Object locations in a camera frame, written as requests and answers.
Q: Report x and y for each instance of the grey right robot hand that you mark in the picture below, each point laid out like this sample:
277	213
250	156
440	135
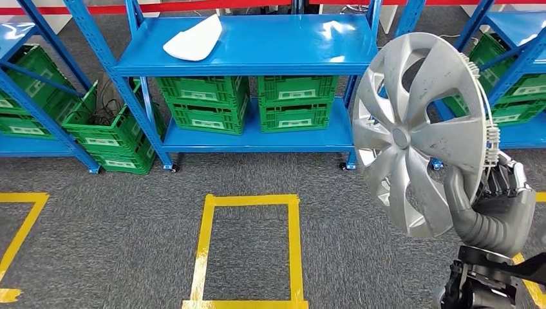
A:
503	226

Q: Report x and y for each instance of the silver plastic wheel hubcap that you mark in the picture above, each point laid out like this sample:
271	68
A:
401	136

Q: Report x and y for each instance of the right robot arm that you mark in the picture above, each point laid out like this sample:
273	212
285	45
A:
465	290

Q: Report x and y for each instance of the blue metal shelf rack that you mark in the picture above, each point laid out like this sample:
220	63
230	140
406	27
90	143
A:
256	42
25	147
524	132

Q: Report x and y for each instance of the yellow floor tape square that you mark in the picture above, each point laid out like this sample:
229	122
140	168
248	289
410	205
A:
294	247
533	286
21	197

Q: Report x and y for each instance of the white plastic trim panel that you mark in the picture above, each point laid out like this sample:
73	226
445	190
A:
194	40

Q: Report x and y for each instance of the red barrier belt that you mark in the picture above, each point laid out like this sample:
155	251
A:
192	6

